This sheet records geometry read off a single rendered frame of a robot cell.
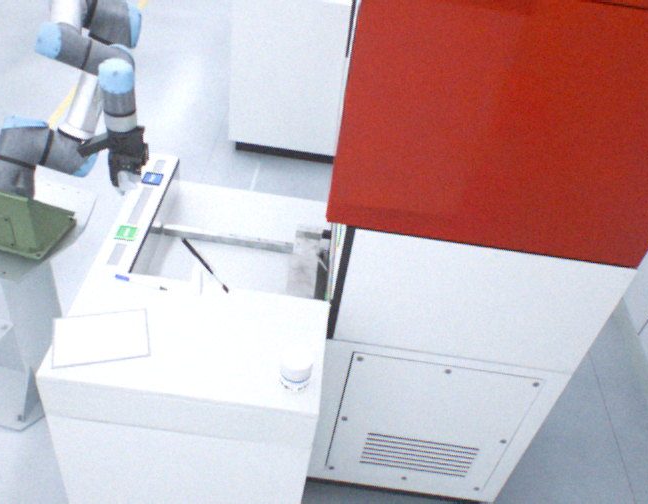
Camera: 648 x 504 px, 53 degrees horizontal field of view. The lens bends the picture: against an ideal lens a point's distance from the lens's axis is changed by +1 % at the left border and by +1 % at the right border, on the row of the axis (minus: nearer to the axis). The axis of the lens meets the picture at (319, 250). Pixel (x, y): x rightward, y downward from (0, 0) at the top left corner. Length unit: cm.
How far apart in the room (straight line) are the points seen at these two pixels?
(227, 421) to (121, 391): 24
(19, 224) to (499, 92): 131
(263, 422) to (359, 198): 55
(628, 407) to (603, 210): 170
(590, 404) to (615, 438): 17
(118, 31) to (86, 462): 117
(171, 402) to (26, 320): 97
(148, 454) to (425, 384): 79
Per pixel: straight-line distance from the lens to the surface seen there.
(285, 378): 144
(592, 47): 133
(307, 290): 181
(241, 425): 152
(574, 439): 291
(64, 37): 164
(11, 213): 195
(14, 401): 272
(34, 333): 240
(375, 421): 208
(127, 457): 174
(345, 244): 153
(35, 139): 205
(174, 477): 177
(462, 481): 238
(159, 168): 210
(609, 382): 319
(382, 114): 133
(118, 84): 155
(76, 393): 156
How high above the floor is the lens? 216
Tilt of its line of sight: 41 degrees down
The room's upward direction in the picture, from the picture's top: 9 degrees clockwise
